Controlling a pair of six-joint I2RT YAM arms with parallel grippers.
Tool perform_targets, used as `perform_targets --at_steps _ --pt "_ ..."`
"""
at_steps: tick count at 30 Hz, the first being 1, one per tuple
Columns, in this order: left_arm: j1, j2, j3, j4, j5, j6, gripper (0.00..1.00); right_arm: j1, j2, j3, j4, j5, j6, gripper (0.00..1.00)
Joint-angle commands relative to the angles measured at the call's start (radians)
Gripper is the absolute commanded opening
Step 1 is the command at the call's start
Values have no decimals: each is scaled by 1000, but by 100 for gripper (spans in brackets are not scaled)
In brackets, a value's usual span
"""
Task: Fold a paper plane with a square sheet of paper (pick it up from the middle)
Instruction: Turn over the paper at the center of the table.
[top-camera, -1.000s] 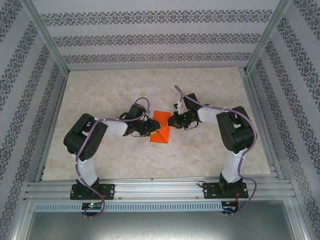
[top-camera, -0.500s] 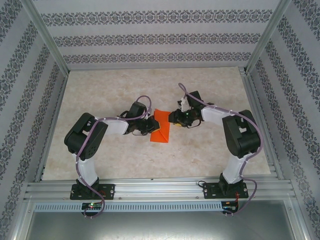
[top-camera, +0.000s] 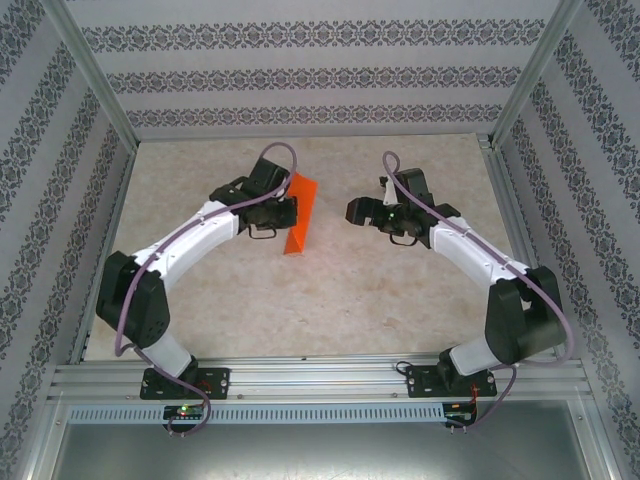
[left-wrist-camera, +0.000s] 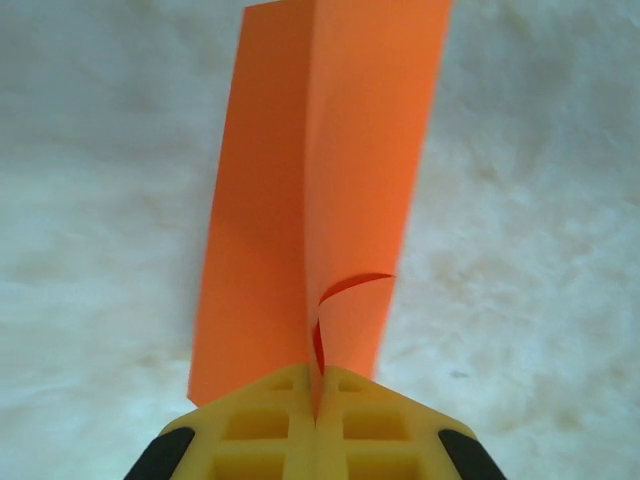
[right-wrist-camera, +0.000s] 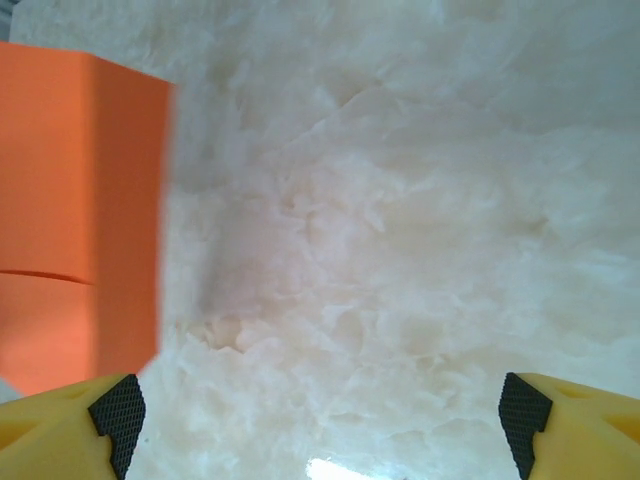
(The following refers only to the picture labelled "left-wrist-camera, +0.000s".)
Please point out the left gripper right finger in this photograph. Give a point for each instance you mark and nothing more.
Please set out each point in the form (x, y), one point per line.
(380, 445)

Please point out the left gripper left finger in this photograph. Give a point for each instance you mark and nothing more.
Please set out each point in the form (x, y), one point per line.
(260, 445)

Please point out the orange square paper sheet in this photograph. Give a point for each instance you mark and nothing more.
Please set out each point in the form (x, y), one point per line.
(280, 200)

